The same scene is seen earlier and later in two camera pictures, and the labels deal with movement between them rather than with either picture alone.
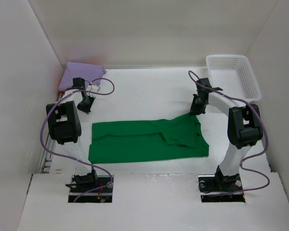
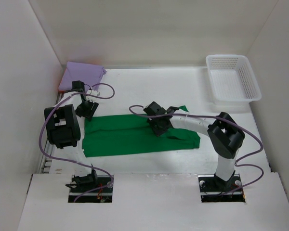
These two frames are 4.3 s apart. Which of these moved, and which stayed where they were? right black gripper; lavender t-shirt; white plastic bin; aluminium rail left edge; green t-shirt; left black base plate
Moved: right black gripper; green t-shirt
Stayed: left black base plate; white plastic bin; lavender t-shirt; aluminium rail left edge
